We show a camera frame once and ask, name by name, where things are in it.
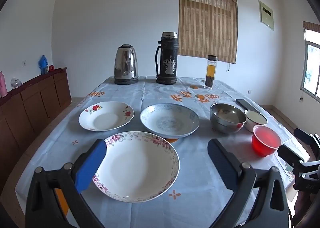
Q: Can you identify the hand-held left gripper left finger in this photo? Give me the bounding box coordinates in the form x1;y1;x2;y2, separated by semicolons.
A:
25;139;107;228

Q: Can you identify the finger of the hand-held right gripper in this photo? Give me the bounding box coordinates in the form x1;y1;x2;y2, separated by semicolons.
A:
277;144;304;169
293;128;316;147

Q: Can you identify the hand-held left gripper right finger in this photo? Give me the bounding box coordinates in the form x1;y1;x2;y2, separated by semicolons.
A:
207;139;292;228

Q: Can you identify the stainless steel bowl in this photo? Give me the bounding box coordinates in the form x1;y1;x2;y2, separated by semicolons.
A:
210;103;247;134

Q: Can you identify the white plate pink floral rim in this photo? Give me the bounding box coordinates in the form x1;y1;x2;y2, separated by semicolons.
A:
92;131;180;203

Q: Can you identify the white enamel bowl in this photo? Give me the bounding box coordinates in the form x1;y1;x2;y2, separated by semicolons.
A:
244;109;268;133

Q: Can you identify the white plate with red flowers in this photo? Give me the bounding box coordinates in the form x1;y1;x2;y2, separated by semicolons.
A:
78;101;135;132

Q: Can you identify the blue patterned plate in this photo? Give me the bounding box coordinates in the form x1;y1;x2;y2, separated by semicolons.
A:
140;103;200;139

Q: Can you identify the person's right forearm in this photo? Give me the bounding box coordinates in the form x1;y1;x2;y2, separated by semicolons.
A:
294;190;320;228

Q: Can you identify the light blue printed tablecloth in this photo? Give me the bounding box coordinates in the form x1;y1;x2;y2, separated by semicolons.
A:
15;76;310;228

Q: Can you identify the black smartphone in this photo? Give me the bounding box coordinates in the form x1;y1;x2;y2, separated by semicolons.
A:
236;99;262;115

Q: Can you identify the brown wooden sideboard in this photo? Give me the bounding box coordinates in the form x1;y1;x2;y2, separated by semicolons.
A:
0;67;72;193

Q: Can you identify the glass tea bottle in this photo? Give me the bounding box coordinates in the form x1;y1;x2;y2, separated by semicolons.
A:
204;55;218;90

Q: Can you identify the stainless steel electric kettle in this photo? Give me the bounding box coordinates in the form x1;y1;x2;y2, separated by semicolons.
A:
114;44;139;85

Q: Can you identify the small bamboo blind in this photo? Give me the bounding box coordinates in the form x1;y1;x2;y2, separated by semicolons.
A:
302;21;320;45

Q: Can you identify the blue thermos bottle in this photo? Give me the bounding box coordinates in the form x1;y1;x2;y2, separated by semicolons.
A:
38;55;49;75

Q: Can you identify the worn black thermos flask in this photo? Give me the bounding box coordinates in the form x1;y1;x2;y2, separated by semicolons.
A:
155;32;178;85

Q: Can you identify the pink bottle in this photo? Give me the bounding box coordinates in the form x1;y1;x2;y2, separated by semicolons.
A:
0;71;8;98

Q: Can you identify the bamboo window blind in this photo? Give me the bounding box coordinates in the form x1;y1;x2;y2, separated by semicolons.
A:
178;0;238;64

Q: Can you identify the window with frame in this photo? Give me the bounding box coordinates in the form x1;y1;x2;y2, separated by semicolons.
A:
299;41;320;105

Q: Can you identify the wall electrical panel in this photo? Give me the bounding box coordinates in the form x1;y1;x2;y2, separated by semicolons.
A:
258;0;275;31

